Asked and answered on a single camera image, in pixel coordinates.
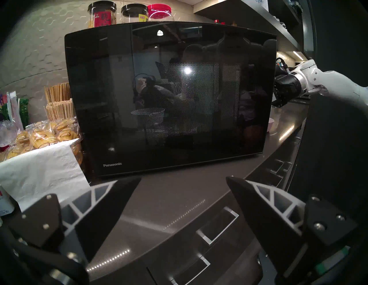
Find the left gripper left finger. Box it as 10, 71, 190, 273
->
8, 177, 142, 263

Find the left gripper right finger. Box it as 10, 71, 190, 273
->
226, 176, 358, 280

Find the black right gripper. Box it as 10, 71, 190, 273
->
272, 73, 303, 108

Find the black glass microwave door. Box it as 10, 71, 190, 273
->
64, 22, 277, 178

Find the white paper napkin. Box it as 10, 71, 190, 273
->
0, 140, 91, 211

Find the white box French flag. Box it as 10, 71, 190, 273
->
0, 187, 15, 216

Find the large clear madeleine bag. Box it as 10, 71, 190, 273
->
6, 117, 84, 165

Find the wooden stir stick bundle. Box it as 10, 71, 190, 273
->
44, 82, 72, 103
45, 99, 76, 121

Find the clear plastic bag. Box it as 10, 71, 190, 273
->
0, 119, 17, 147

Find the green sachet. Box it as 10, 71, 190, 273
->
18, 98, 30, 121

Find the white red sachet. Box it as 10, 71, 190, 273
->
6, 91, 24, 130

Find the clear jar red lid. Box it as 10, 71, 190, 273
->
147, 3, 175, 23

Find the snack jar yellow label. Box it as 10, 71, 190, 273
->
121, 3, 149, 24

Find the snack jar red label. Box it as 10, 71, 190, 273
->
88, 1, 117, 28

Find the dark open wall shelf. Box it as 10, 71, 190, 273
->
193, 0, 306, 52

